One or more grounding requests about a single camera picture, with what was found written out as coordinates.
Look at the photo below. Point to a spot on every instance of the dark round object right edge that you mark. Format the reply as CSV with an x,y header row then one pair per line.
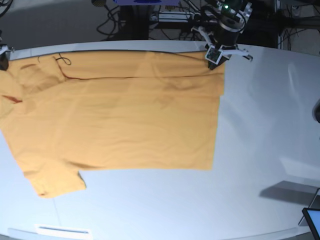
x,y
316,111

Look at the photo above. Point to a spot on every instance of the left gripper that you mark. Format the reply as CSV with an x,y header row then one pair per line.
x,y
226,34

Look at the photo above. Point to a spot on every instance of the orange yellow T-shirt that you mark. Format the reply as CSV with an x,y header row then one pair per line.
x,y
109,110

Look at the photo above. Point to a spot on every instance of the tablet screen with stand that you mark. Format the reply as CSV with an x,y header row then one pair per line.
x,y
311,216

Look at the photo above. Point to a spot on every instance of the white label strip on table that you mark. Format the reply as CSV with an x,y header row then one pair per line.
x,y
52,229

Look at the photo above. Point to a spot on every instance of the white power strip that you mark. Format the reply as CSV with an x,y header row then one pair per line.
x,y
175,16

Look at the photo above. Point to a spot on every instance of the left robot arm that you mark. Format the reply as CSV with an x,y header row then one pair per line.
x,y
211,13

